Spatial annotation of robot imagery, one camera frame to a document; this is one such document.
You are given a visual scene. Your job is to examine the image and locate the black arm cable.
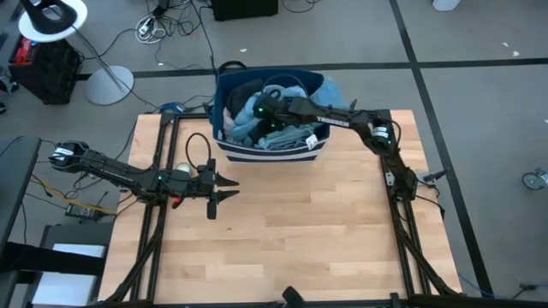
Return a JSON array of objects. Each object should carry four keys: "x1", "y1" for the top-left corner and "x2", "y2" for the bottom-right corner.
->
[
  {"x1": 185, "y1": 132, "x2": 213, "y2": 172},
  {"x1": 261, "y1": 74, "x2": 309, "y2": 103}
]

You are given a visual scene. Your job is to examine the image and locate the black aluminium table frame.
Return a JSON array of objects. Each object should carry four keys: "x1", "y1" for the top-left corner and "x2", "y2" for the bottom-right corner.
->
[{"x1": 98, "y1": 111, "x2": 463, "y2": 308}]

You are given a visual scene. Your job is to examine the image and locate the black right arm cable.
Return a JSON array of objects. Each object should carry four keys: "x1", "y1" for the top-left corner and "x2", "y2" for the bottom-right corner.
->
[{"x1": 261, "y1": 74, "x2": 309, "y2": 103}]

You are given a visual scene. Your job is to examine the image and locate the white power strip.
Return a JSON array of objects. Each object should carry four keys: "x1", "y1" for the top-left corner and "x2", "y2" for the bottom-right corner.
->
[{"x1": 135, "y1": 15, "x2": 167, "y2": 44}]

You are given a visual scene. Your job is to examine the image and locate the grey cart white panels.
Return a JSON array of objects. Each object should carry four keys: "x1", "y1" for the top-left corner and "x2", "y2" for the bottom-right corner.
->
[{"x1": 25, "y1": 222, "x2": 113, "y2": 308}]

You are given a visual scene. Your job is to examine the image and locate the black desk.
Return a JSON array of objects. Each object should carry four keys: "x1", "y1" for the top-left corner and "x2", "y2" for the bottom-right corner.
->
[{"x1": 0, "y1": 135, "x2": 108, "y2": 283}]

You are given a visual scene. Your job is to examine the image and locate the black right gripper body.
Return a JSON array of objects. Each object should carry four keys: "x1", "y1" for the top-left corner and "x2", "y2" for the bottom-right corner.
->
[{"x1": 254, "y1": 92, "x2": 286, "y2": 132}]

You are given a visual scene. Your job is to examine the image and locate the black crate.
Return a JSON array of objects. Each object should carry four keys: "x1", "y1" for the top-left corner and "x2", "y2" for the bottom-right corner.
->
[{"x1": 9, "y1": 38, "x2": 83, "y2": 106}]

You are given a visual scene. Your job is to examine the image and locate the white floor object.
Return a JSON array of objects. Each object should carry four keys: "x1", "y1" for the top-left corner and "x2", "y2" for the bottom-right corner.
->
[{"x1": 432, "y1": 0, "x2": 462, "y2": 12}]

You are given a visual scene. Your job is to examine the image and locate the grey caster wheel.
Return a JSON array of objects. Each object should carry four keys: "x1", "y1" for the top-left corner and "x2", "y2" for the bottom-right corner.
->
[{"x1": 521, "y1": 168, "x2": 548, "y2": 191}]

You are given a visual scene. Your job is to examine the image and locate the black power brick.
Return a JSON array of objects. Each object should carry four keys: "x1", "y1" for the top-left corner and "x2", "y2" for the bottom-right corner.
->
[{"x1": 64, "y1": 203, "x2": 104, "y2": 222}]

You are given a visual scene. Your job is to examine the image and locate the yellow cable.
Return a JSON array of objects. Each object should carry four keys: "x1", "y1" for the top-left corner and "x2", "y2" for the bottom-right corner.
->
[{"x1": 29, "y1": 173, "x2": 117, "y2": 215}]

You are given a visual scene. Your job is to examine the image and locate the red item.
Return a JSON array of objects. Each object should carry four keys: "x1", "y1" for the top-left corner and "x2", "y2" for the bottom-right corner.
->
[{"x1": 12, "y1": 37, "x2": 36, "y2": 65}]

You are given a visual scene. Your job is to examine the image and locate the black table-level camera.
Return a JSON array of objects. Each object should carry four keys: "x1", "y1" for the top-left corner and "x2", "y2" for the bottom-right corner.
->
[{"x1": 281, "y1": 285, "x2": 307, "y2": 308}]

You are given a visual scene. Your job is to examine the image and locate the light blue towel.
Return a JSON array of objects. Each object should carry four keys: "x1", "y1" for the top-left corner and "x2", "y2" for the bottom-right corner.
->
[{"x1": 224, "y1": 76, "x2": 346, "y2": 151}]

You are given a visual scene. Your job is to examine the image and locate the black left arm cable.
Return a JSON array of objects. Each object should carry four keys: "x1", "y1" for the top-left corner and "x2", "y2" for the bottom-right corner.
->
[{"x1": 185, "y1": 132, "x2": 213, "y2": 172}]

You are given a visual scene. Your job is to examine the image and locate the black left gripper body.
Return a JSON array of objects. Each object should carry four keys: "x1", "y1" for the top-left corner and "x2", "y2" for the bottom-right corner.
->
[{"x1": 194, "y1": 158, "x2": 217, "y2": 220}]

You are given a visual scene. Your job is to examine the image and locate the navy white striped fabric basket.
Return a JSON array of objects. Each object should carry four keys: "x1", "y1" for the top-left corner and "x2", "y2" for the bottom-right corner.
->
[{"x1": 211, "y1": 67, "x2": 333, "y2": 163}]

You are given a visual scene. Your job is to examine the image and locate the black box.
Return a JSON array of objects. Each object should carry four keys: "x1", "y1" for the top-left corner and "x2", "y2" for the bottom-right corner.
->
[{"x1": 211, "y1": 0, "x2": 279, "y2": 21}]

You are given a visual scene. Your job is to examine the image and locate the blue coiled cable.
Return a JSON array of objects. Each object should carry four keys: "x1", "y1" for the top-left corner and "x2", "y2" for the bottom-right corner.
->
[{"x1": 160, "y1": 101, "x2": 186, "y2": 115}]

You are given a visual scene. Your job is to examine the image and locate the black pants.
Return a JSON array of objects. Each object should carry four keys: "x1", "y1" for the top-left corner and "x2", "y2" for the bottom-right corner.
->
[{"x1": 225, "y1": 79, "x2": 265, "y2": 119}]

